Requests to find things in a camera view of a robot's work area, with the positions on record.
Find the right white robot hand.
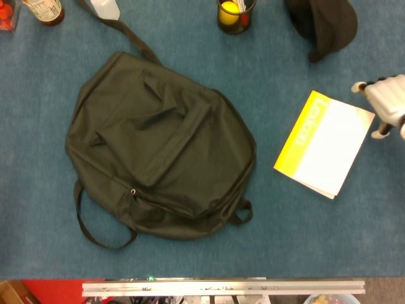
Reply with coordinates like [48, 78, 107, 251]
[351, 74, 405, 140]

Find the white book with yellow spine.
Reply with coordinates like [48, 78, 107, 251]
[273, 90, 376, 200]

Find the black fabric backpack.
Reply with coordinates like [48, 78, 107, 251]
[65, 0, 258, 250]

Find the black baseball cap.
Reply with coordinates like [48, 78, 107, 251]
[283, 0, 359, 63]

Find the white marker with red cap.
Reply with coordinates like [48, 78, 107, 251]
[237, 0, 251, 26]

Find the yellow ball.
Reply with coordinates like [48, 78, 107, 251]
[220, 1, 241, 25]

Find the pale blue bowl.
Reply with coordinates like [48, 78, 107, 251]
[303, 294, 361, 304]

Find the white plastic squeeze bottle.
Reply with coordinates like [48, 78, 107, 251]
[90, 0, 121, 20]

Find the brown jar with label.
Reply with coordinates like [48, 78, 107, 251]
[21, 0, 65, 27]

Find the clear box with red pieces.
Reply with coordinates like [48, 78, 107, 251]
[0, 0, 22, 32]

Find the brown cardboard box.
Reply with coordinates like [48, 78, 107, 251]
[0, 280, 41, 304]

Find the aluminium profile rail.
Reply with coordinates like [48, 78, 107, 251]
[81, 281, 366, 298]

